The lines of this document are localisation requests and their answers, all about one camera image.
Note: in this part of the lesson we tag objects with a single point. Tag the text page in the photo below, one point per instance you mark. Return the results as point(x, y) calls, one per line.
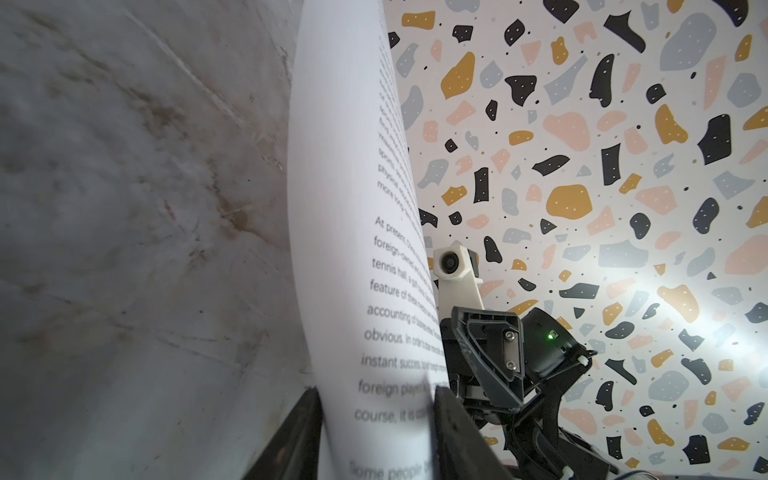
point(362, 280)

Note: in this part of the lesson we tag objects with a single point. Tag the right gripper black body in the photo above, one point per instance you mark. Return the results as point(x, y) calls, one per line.
point(500, 364)

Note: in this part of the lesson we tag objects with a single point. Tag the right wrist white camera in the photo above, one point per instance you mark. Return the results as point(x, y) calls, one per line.
point(457, 271)

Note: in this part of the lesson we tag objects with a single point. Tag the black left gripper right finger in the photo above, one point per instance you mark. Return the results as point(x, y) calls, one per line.
point(461, 451)

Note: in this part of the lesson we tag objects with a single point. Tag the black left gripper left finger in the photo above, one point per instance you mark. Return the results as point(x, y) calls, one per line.
point(293, 451)

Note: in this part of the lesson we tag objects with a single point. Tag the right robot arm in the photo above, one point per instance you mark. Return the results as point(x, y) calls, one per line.
point(544, 450)

